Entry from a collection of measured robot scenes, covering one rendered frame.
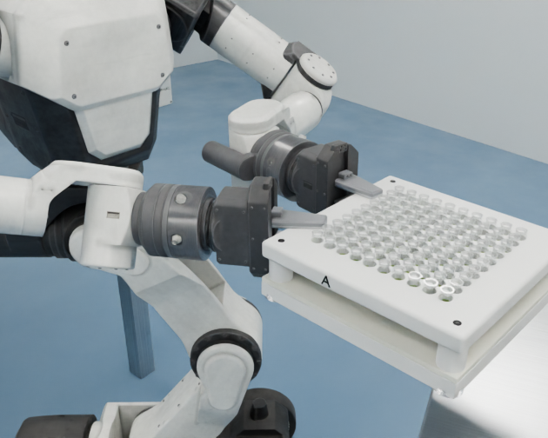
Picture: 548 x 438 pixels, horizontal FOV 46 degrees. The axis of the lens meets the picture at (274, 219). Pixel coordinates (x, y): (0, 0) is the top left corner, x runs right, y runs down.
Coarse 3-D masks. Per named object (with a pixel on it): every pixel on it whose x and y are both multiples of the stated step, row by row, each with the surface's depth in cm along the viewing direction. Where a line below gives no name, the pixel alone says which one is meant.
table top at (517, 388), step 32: (544, 320) 88; (512, 352) 82; (544, 352) 82; (480, 384) 77; (512, 384) 77; (544, 384) 77; (448, 416) 72; (480, 416) 72; (512, 416) 72; (544, 416) 72
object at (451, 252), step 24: (384, 216) 73; (408, 216) 73; (432, 216) 73; (456, 216) 73; (336, 240) 70; (360, 240) 70; (384, 240) 70; (408, 240) 70; (432, 240) 68; (456, 240) 68; (480, 240) 68; (408, 264) 64; (432, 264) 64; (456, 264) 64
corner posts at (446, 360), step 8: (272, 264) 70; (272, 272) 71; (280, 272) 70; (288, 272) 71; (272, 280) 71; (280, 280) 71; (288, 280) 71; (440, 352) 58; (448, 352) 57; (464, 352) 57; (440, 360) 58; (448, 360) 58; (456, 360) 57; (464, 360) 58; (440, 368) 59; (448, 368) 58; (456, 368) 58
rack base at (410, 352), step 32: (288, 288) 70; (320, 288) 70; (544, 288) 70; (320, 320) 68; (352, 320) 65; (384, 320) 65; (512, 320) 65; (384, 352) 62; (416, 352) 61; (480, 352) 61; (448, 384) 58
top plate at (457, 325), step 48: (384, 192) 81; (432, 192) 81; (288, 240) 70; (528, 240) 70; (336, 288) 64; (384, 288) 62; (480, 288) 62; (528, 288) 64; (432, 336) 58; (480, 336) 58
